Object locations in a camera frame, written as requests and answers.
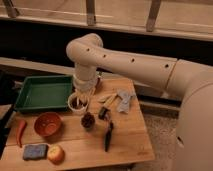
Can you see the green plastic tray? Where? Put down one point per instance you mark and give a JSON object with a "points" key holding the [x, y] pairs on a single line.
{"points": [[44, 93]]}

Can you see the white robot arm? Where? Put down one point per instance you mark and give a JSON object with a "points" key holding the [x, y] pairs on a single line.
{"points": [[192, 82]]}

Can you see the blue sponge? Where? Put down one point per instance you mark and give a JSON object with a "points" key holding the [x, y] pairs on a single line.
{"points": [[35, 152]]}

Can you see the small black clip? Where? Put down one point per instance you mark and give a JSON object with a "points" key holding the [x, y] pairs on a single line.
{"points": [[103, 113]]}

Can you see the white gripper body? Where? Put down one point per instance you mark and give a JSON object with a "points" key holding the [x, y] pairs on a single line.
{"points": [[85, 77]]}

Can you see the black handled knife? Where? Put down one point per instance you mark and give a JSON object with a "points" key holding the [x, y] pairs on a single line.
{"points": [[108, 136]]}

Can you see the red apple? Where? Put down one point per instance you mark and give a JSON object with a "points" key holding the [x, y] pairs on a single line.
{"points": [[55, 154]]}

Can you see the white plastic cup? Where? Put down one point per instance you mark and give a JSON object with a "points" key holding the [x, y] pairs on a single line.
{"points": [[81, 111]]}

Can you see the wooden table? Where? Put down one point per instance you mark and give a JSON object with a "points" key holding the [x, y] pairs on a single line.
{"points": [[130, 142]]}

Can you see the orange bowl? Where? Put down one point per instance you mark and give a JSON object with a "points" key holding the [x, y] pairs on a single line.
{"points": [[47, 124]]}

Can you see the shiny metal cup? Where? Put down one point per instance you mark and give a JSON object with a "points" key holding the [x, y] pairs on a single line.
{"points": [[74, 104]]}

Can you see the red chili pepper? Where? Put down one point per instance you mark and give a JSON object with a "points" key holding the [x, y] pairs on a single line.
{"points": [[19, 132]]}

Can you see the grey crumpled cloth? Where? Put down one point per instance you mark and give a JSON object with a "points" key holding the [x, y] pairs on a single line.
{"points": [[124, 105]]}

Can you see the purple bowl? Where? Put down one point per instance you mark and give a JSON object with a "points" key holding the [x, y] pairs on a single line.
{"points": [[98, 80]]}

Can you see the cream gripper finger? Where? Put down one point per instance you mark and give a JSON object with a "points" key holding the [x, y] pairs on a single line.
{"points": [[78, 95], [90, 95]]}

